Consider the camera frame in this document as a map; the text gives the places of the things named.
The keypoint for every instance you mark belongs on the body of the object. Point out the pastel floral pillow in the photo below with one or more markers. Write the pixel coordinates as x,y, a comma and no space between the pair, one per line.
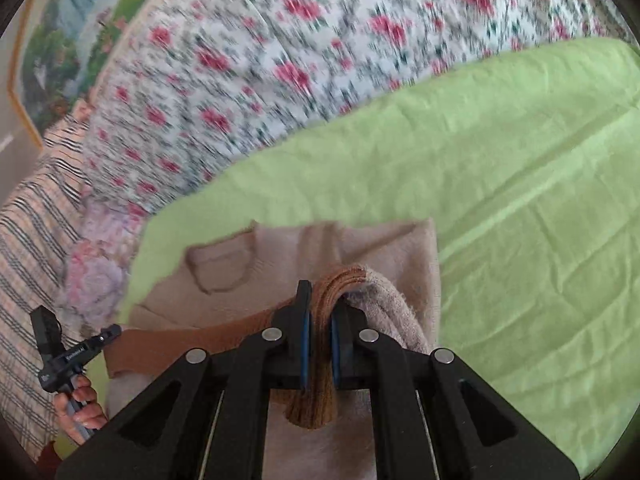
98,266

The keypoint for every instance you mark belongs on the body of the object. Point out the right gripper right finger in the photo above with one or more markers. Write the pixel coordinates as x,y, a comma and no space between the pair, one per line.
433,417

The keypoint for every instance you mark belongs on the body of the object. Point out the beige knit sweater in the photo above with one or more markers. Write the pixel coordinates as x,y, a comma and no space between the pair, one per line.
223,291

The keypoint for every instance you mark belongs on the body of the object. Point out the red rose floral quilt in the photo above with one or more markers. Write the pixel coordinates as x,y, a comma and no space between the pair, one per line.
204,83

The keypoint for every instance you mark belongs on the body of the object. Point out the plaid bed sheet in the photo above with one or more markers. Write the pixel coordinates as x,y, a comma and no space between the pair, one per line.
40,224

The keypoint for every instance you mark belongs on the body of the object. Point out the framed landscape painting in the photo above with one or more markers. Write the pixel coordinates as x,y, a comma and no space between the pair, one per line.
58,52

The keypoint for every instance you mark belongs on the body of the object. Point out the light green bed sheet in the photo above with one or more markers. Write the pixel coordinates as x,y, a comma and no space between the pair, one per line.
528,163

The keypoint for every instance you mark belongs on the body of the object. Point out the black camera box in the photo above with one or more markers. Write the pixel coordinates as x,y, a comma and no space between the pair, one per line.
48,334

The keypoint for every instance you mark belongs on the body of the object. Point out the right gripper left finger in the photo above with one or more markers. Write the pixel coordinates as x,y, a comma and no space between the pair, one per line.
206,416

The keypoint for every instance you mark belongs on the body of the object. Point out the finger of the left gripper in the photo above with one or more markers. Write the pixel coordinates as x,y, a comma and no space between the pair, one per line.
109,334

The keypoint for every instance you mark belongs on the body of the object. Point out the person's left hand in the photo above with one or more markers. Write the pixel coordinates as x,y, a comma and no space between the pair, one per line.
90,416

